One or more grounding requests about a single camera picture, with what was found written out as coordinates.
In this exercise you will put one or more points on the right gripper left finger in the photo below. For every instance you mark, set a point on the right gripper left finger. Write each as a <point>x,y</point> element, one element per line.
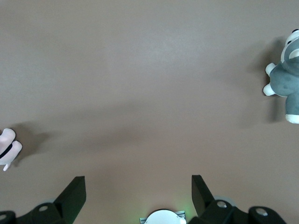
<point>67,200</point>

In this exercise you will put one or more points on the grey and white plush husky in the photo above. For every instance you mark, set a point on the grey and white plush husky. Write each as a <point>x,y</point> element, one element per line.
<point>285,81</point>

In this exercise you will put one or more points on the pink and white plush dog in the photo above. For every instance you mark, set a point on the pink and white plush dog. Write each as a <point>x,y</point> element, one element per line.
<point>8,140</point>

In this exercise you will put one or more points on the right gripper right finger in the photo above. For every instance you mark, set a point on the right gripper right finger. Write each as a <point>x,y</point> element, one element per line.
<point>205,207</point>

